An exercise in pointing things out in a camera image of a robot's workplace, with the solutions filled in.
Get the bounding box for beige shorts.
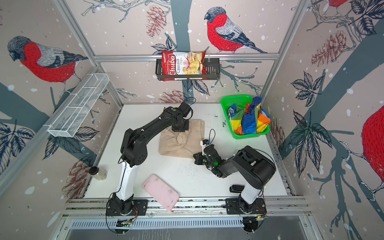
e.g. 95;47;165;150
159;120;205;159

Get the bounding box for multicoloured shorts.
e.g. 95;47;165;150
226;97;272;137

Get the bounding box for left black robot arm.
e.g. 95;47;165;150
106;102;193;217

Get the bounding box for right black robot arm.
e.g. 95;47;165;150
193;141;277;216

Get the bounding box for small black device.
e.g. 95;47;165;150
229;185;245;193

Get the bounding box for green plastic basket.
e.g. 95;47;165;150
221;95;272;140

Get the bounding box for pink plastic tray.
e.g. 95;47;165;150
143;174;180;211

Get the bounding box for red cassava chips bag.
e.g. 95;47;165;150
161;51;207;81

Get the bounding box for small bottle left side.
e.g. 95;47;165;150
89;166;107;181

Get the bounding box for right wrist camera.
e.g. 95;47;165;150
200;139;210;148

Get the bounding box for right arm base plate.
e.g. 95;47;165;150
225;197;267;216

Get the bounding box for black wire wall basket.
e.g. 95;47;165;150
155;58;221;81

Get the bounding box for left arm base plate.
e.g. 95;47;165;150
106;198;149;217

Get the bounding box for white wire wall basket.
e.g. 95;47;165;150
48;73;110;138

